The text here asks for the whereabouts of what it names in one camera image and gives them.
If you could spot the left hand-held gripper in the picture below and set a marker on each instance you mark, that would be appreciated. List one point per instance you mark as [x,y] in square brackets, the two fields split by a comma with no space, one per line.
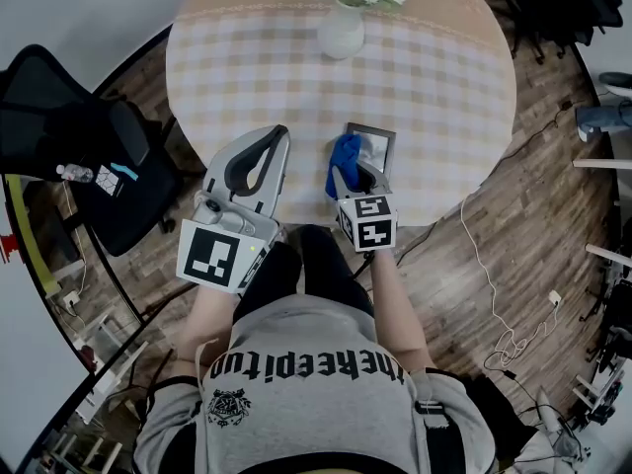
[212,260]

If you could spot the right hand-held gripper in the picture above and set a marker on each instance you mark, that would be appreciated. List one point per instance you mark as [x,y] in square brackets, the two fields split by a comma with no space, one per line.
[375,232]

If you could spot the blue wiping cloth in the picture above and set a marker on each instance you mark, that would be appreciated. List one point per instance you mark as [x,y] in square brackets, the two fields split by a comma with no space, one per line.
[345,156]

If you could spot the black picture frame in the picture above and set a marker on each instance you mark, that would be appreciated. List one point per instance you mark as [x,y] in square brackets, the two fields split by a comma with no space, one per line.
[380,148]

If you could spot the person's right forearm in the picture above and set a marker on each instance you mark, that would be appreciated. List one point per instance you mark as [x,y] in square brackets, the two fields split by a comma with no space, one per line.
[395,309]

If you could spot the person's left forearm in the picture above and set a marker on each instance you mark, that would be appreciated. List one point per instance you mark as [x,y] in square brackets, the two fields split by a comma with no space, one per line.
[207,319]

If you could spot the person's black trousers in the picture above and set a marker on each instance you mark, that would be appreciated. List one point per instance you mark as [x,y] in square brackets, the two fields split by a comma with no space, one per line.
[321,274]

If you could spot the beige checked tablecloth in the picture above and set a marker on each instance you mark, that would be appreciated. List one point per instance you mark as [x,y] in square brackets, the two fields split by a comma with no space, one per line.
[434,116]

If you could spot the light blue strip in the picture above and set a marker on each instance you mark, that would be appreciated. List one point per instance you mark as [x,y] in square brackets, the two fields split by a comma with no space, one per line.
[126,171]

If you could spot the white patterned card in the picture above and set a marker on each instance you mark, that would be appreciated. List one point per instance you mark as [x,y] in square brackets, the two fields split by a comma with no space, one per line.
[107,181]

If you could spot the white ceramic vase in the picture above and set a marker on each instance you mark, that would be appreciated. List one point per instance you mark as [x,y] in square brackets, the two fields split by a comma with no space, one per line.
[340,37]

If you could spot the clear plastic water bottle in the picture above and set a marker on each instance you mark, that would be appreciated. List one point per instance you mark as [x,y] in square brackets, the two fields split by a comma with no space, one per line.
[76,173]

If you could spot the white power adapter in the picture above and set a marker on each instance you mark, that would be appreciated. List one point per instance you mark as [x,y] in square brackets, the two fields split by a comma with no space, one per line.
[71,298]
[555,298]

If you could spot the person's gray printed t-shirt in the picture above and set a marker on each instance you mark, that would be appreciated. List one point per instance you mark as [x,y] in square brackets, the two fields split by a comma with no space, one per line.
[306,403]

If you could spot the yellow-green strip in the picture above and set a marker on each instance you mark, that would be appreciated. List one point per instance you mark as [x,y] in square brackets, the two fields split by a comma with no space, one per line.
[34,245]

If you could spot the white metal rack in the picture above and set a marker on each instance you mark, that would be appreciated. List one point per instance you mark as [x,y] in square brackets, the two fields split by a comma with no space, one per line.
[123,363]

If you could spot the wooden desk with white legs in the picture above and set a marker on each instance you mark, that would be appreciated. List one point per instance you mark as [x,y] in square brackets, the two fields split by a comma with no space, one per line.
[600,164]

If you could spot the dark red item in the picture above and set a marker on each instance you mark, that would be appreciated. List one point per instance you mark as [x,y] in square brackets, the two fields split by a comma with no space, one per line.
[88,358]

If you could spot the small red object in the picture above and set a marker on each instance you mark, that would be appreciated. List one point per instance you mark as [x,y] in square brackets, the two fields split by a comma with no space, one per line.
[7,247]

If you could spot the black framed whiteboard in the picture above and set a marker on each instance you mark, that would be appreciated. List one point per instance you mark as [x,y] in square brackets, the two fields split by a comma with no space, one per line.
[29,343]

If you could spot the round pedestal table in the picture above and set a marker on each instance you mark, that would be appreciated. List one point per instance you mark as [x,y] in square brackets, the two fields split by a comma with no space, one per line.
[247,92]

